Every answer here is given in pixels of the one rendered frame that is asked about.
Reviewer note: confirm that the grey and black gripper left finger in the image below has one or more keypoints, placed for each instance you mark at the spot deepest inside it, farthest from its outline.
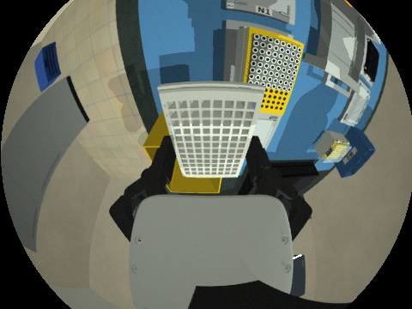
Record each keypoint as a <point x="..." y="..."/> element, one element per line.
<point x="152" y="182"/>

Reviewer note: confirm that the blue open-top bin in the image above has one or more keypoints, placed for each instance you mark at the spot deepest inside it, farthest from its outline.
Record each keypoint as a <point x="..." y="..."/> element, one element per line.
<point x="361" y="146"/>

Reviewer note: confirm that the blue bench mat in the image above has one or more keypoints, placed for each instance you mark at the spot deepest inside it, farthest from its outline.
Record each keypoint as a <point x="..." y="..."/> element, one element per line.
<point x="184" y="41"/>

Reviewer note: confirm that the yellow open-top bin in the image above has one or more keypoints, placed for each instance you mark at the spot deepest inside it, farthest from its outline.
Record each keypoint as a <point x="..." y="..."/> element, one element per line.
<point x="179" y="182"/>

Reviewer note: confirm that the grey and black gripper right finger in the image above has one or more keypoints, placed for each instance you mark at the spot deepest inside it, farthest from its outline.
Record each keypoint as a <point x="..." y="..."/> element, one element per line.
<point x="269" y="182"/>

